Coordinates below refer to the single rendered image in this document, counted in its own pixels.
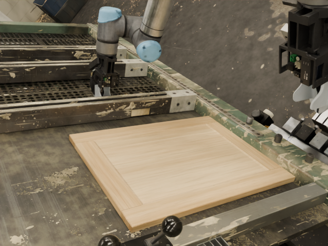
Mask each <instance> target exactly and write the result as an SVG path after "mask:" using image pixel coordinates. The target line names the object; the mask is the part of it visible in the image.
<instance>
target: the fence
mask: <svg viewBox="0 0 328 246"><path fill-rule="evenodd" d="M327 194H328V192H327V191H326V190H324V189H323V188H322V187H320V186H319V185H317V184H316V183H310V184H307V185H304V186H301V187H298V188H295V189H292V190H289V191H286V192H283V193H280V194H277V195H274V196H271V197H268V198H265V199H262V200H259V201H256V202H253V203H250V204H247V205H244V206H241V207H238V208H235V209H232V210H229V211H226V212H223V213H220V214H217V215H214V216H211V217H208V218H205V219H202V220H199V221H196V222H193V223H190V224H187V225H184V226H183V229H182V231H181V233H180V234H179V235H178V236H177V237H174V238H171V237H167V236H166V237H167V238H168V239H169V241H170V242H171V243H172V244H173V246H196V245H198V244H200V243H203V242H206V241H208V240H211V239H214V238H216V237H219V236H222V238H223V239H224V240H225V241H229V240H231V239H234V238H237V237H239V236H242V235H244V234H247V233H249V232H252V231H254V230H257V229H259V228H262V227H264V226H267V225H269V224H272V223H274V222H277V221H279V220H282V219H284V218H287V217H289V216H292V215H294V214H297V213H300V212H302V211H305V210H307V209H310V208H312V207H315V206H317V205H320V204H323V203H324V201H325V199H326V196H327Z"/></svg>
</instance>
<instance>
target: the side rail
mask: <svg viewBox="0 0 328 246"><path fill-rule="evenodd" d="M88 28H89V27H88V26H87V25H85V24H72V23H45V22H18V21H0V32H4V33H52V34H88Z"/></svg>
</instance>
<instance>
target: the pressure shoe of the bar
mask: <svg viewBox="0 0 328 246"><path fill-rule="evenodd" d="M149 111H150V108H145V109H135V110H131V117H133V116H141V115H149Z"/></svg>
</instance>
